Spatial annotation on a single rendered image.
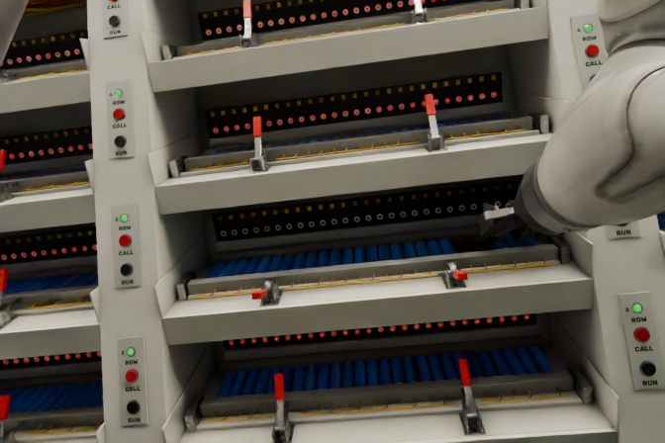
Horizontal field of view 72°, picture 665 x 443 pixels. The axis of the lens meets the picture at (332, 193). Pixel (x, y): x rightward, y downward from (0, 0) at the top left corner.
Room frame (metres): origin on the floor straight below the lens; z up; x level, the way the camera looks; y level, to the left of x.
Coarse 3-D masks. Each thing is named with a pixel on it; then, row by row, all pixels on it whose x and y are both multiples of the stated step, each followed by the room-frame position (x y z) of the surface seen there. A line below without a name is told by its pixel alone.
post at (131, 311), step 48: (96, 0) 0.69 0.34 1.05; (144, 0) 0.69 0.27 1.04; (96, 48) 0.69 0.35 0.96; (96, 96) 0.69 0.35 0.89; (144, 96) 0.68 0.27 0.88; (192, 96) 0.86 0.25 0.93; (96, 144) 0.69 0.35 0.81; (144, 144) 0.68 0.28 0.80; (96, 192) 0.69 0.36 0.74; (144, 192) 0.68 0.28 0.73; (144, 240) 0.68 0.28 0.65; (192, 240) 0.81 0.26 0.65; (144, 288) 0.68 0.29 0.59; (144, 336) 0.68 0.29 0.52; (144, 432) 0.68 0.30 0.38
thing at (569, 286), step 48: (240, 240) 0.84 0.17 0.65; (288, 240) 0.83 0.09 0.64; (576, 240) 0.65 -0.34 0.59; (336, 288) 0.70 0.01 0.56; (384, 288) 0.68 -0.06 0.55; (432, 288) 0.66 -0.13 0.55; (480, 288) 0.64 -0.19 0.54; (528, 288) 0.63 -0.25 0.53; (576, 288) 0.63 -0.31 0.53; (192, 336) 0.69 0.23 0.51; (240, 336) 0.68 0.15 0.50
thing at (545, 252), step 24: (360, 264) 0.71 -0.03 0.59; (384, 264) 0.70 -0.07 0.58; (408, 264) 0.69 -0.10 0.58; (432, 264) 0.69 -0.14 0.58; (480, 264) 0.69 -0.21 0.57; (504, 264) 0.68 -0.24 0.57; (528, 264) 0.67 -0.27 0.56; (192, 288) 0.72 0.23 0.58; (216, 288) 0.72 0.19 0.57; (240, 288) 0.71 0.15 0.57; (288, 288) 0.70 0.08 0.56
